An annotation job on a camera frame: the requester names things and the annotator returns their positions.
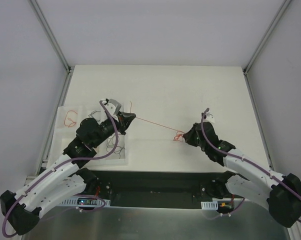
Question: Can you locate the orange wire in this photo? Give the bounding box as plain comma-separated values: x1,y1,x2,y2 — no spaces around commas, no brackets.
129,100,185,142
63,109,79,128

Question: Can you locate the black wire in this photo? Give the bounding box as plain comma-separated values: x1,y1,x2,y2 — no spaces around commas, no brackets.
105,132,127,160

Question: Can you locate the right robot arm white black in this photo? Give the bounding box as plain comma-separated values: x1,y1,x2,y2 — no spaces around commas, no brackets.
182,122,301,228

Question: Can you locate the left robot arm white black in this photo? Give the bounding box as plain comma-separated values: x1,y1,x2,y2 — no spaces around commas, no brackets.
0,111,136,238

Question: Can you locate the white compartment tray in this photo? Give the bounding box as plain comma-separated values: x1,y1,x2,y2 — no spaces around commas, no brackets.
47,104,129,170

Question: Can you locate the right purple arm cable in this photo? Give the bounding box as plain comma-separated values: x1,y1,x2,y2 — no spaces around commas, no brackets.
200,107,301,223

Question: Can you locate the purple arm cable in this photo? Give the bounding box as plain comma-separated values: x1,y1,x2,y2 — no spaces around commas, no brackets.
200,107,301,223
2,99,121,237

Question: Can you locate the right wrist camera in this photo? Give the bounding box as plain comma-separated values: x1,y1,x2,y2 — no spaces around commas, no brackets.
203,112,215,124

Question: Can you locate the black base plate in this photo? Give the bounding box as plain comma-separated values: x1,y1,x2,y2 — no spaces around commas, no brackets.
75,168,244,207

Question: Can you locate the right white cable duct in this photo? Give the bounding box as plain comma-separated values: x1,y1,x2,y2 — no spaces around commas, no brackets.
200,201,219,211

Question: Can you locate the white cable duct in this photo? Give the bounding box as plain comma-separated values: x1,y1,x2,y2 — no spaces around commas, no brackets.
58,196,111,208
200,201,219,211

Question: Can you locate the left white cable duct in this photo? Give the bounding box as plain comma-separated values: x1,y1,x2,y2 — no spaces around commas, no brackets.
58,196,111,208

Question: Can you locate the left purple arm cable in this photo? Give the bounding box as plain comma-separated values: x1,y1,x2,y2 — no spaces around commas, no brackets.
2,99,121,237

